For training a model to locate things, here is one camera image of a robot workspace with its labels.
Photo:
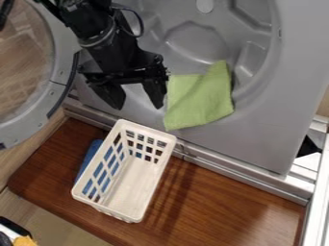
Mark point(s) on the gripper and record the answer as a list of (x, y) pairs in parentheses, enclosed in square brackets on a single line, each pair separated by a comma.
[(115, 61)]

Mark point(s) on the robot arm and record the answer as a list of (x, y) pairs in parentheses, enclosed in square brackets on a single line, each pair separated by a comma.
[(88, 19)]

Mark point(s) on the white basket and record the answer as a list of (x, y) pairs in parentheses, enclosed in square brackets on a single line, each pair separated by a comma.
[(124, 173)]

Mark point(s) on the green cloth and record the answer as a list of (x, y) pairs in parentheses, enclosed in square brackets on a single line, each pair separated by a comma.
[(198, 96)]

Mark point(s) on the blue cloth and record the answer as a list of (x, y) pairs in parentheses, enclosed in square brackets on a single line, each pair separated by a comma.
[(90, 157)]

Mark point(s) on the washing machine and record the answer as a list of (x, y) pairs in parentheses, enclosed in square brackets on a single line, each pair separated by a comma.
[(265, 89)]

